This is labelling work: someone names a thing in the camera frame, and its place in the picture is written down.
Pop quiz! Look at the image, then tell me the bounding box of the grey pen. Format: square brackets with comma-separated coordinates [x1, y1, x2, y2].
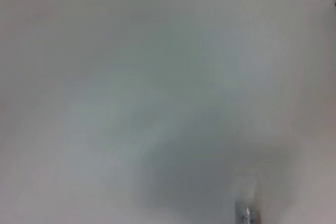
[234, 174, 263, 224]

